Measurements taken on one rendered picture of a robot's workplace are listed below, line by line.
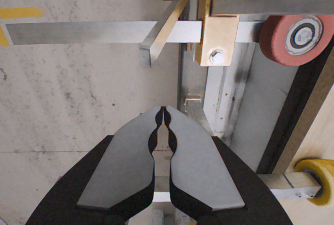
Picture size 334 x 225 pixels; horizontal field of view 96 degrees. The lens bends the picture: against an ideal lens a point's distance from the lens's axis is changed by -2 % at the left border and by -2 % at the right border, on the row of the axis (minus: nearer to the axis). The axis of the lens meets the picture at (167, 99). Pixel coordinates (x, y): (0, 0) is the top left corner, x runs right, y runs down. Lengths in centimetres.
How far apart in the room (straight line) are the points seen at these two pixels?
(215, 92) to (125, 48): 77
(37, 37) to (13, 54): 126
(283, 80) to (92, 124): 141
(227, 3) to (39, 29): 26
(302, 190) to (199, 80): 31
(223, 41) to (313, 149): 28
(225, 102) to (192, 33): 39
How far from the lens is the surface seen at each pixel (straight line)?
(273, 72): 49
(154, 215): 250
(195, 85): 45
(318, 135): 40
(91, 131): 160
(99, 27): 27
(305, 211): 64
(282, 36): 25
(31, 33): 32
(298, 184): 38
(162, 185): 30
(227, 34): 26
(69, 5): 126
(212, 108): 60
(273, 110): 48
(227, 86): 58
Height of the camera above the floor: 111
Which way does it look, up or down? 62 degrees down
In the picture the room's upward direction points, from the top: 179 degrees clockwise
